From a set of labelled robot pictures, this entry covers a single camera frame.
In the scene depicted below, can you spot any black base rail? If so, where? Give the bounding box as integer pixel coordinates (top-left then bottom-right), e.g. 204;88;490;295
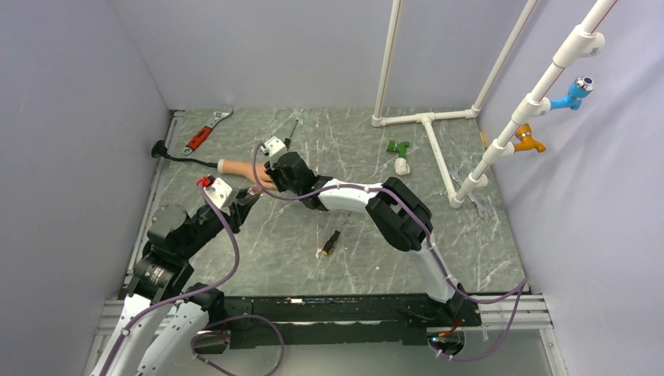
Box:
191;291;482;353

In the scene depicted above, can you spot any silver spanner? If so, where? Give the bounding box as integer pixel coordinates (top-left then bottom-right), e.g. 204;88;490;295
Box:
449;166;492;219

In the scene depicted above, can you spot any far black yellow screwdriver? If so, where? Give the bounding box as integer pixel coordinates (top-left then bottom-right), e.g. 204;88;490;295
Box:
284;119;299;148

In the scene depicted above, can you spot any mannequin hand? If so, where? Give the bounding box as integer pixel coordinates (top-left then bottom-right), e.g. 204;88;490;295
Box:
217;159;276;190

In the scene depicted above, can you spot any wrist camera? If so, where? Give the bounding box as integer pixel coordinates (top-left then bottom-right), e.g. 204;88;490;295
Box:
197;175;239;209
258;136;288;165

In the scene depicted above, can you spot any black yellow screwdriver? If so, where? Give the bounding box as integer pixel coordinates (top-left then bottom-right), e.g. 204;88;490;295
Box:
284;119;299;148
320;214;351;255

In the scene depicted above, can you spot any black hand stand cable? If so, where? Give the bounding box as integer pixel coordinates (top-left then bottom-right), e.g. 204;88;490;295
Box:
150;139;219;169

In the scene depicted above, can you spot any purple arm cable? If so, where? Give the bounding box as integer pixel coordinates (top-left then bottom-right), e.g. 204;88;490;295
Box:
251;143;529;363
98;184;285;376

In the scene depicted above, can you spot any orange pipe valve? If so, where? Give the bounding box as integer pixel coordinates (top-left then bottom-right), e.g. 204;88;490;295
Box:
514;123;547;153

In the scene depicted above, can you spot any white pvc pipe frame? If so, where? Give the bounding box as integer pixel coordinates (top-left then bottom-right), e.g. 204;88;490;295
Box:
371;0;619;208

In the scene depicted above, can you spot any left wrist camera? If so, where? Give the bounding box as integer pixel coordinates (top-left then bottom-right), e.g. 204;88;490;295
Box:
197;175;239;209

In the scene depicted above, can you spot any near black yellow screwdriver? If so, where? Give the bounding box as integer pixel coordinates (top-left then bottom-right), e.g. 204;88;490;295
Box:
320;214;351;255

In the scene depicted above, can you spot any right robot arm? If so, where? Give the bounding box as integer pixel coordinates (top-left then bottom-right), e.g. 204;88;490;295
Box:
258;145;464;325

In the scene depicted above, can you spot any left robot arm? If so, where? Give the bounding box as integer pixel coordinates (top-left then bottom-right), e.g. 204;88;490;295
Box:
91;186;262;375

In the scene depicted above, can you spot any green white pipe fitting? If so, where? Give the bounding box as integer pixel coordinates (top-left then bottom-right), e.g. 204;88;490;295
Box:
386;140;410;176

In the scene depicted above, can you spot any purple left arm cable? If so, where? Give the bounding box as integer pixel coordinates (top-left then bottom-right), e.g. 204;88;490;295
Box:
98;184;285;376

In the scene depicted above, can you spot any red handled adjustable wrench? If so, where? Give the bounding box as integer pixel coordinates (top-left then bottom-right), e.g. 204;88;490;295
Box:
182;107;234;156

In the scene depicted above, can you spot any red glitter nail polish bottle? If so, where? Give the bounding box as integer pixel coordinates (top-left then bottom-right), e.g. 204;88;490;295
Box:
246;184;264;197

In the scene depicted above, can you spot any blue pipe valve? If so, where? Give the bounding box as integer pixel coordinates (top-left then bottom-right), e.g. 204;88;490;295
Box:
550;76;594;110

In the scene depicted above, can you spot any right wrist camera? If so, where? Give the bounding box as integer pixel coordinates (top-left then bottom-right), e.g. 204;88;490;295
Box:
258;136;288;165

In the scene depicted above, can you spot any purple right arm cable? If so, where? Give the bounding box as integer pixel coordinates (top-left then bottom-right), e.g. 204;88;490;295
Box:
251;143;529;363

